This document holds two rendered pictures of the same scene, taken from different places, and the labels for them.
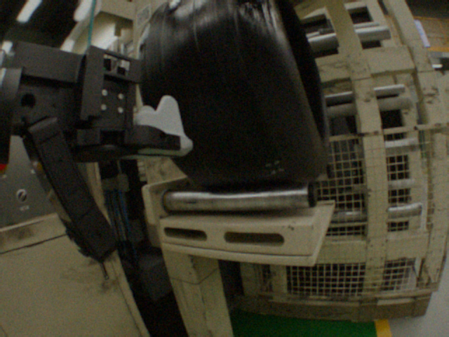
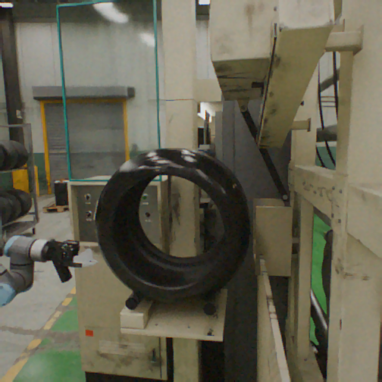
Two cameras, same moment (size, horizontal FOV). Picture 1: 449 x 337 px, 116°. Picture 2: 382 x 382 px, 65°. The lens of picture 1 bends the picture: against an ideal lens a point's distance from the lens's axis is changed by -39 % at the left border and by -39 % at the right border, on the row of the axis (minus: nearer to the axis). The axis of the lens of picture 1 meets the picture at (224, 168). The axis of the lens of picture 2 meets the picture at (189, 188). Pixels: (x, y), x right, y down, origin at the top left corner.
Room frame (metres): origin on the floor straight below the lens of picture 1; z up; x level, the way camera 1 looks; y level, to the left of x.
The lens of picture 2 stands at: (0.16, -1.16, 1.45)
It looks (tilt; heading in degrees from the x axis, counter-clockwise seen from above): 8 degrees down; 67
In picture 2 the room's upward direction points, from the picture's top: 1 degrees counter-clockwise
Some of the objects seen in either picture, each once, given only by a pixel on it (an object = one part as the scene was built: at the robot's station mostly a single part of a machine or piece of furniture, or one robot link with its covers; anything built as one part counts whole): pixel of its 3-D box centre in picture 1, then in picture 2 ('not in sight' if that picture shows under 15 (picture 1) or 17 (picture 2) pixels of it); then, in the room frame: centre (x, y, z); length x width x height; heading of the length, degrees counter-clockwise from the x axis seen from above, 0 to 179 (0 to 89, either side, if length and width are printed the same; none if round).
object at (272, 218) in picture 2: not in sight; (270, 235); (1.01, -0.09, 1.05); 0.20 x 0.15 x 0.30; 57
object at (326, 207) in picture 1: (259, 224); (180, 308); (0.57, -0.07, 0.80); 0.37 x 0.36 x 0.02; 147
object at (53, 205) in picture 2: not in sight; (65, 192); (0.26, 7.11, 0.38); 1.20 x 0.80 x 0.76; 76
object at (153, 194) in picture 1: (200, 189); not in sight; (0.67, 0.08, 0.90); 0.40 x 0.03 x 0.10; 147
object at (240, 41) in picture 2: not in sight; (257, 61); (0.76, -0.34, 1.71); 0.61 x 0.25 x 0.15; 57
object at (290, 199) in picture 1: (228, 199); (145, 283); (0.45, 0.00, 0.90); 0.35 x 0.05 x 0.05; 57
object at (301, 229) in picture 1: (231, 229); (146, 297); (0.46, 0.01, 0.84); 0.36 x 0.09 x 0.06; 57
